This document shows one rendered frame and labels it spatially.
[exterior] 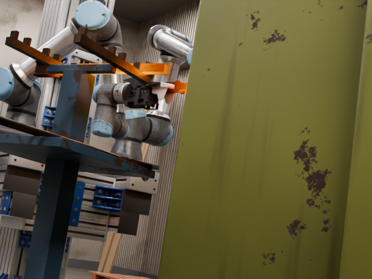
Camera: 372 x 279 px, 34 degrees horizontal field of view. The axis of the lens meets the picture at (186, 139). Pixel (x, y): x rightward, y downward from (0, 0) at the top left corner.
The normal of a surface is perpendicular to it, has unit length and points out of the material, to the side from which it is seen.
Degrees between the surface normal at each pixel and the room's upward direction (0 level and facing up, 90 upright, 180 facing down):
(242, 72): 90
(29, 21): 90
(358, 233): 90
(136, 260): 90
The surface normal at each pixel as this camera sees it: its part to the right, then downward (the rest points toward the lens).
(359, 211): -0.57, -0.23
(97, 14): -0.13, -0.28
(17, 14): 0.57, -0.06
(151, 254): -0.81, -0.22
